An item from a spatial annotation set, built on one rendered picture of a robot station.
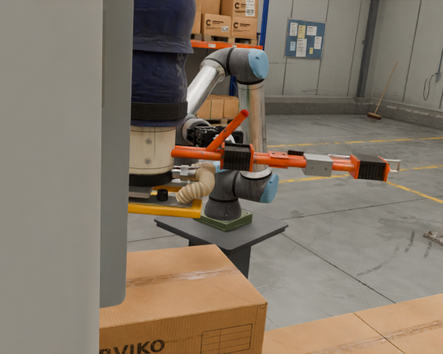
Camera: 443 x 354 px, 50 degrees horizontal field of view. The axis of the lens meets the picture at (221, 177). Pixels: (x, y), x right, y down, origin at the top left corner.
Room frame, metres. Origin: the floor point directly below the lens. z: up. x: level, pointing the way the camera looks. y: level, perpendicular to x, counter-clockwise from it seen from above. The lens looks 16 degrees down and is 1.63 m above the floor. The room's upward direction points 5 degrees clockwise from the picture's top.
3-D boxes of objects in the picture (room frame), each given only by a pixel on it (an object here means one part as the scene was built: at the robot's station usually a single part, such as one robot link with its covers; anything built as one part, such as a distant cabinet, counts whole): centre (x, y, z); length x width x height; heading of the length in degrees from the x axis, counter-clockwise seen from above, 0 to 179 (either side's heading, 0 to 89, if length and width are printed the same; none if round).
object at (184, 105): (1.24, 0.21, 1.46); 0.23 x 0.23 x 0.04
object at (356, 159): (1.24, -0.39, 1.34); 0.08 x 0.07 x 0.05; 91
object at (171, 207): (1.14, 0.21, 1.24); 0.34 x 0.10 x 0.05; 91
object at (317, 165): (1.24, -0.25, 1.34); 0.07 x 0.07 x 0.04; 1
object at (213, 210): (2.30, -0.02, 0.84); 0.19 x 0.19 x 0.10
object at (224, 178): (2.29, -0.02, 0.98); 0.17 x 0.15 x 0.18; 64
